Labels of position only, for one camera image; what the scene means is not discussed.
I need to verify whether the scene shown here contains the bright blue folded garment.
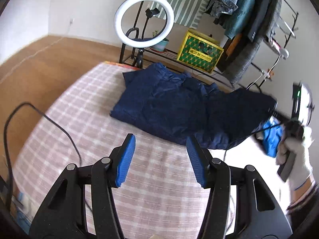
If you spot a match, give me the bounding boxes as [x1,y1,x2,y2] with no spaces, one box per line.
[254,117,283,158]

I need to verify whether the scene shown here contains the yellow green patterned box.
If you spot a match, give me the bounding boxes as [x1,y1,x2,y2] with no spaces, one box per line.
[176,28,224,74]

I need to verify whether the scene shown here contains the grey plaid long coat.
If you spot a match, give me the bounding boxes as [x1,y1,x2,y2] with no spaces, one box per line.
[223,0,282,85]

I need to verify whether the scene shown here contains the teal knit sweater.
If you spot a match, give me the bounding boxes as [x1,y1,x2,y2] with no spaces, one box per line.
[222,0,255,39]

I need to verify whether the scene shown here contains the pink plaid bed cover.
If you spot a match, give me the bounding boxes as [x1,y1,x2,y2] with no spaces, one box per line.
[11,60,290,239]

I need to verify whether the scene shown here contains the black blazer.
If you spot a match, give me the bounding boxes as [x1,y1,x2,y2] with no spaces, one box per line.
[247,0,270,42]

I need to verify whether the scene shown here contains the small potted plant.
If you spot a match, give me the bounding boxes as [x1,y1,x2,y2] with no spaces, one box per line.
[150,38,169,52]

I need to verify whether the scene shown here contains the black cable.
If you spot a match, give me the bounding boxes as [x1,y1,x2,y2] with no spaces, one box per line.
[3,101,94,212]

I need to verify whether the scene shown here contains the white clip desk lamp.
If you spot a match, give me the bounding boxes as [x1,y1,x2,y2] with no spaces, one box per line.
[246,48,289,93]

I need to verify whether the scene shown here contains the white gloved right hand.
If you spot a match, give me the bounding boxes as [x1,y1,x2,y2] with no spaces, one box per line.
[276,126,313,191]

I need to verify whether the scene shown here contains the navy quilted puffer jacket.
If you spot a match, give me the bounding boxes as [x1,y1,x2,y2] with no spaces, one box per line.
[110,63,277,150]

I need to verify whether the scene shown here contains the orange hanging scarf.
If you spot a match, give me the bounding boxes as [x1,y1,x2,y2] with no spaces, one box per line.
[225,33,242,57]

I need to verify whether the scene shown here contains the white ring light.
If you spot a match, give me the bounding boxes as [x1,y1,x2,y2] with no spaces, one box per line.
[114,0,174,69]

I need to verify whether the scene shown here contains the black metal clothes rack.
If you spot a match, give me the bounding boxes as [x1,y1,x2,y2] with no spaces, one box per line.
[118,0,300,93]

